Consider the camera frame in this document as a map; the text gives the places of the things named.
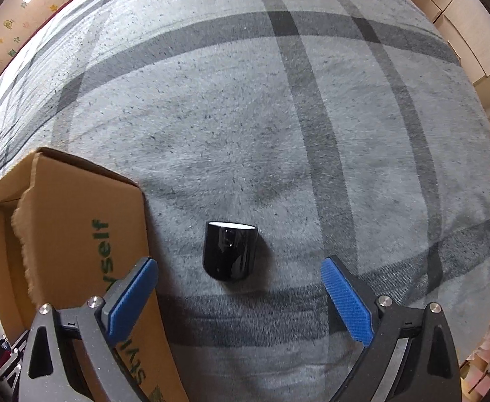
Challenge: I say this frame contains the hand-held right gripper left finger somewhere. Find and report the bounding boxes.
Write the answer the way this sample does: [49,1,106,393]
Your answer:
[18,257,159,402]

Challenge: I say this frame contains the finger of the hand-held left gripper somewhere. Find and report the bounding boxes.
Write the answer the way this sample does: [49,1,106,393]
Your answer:
[0,334,23,383]

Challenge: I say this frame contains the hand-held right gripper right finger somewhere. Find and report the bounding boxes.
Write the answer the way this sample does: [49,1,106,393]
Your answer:
[319,256,462,402]

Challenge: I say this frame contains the grey plaid blanket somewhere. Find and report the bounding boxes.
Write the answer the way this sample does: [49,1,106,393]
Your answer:
[0,0,490,402]

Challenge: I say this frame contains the black cylindrical device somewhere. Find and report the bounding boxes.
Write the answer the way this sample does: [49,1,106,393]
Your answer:
[201,220,259,282]

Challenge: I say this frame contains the cardboard box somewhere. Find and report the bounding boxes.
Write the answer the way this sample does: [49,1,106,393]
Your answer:
[0,147,189,402]

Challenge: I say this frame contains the beige wardrobe cabinet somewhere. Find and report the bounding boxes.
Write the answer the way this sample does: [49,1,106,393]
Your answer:
[396,0,490,123]

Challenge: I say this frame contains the cluttered wooden rack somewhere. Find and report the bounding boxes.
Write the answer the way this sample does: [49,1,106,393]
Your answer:
[460,331,490,388]

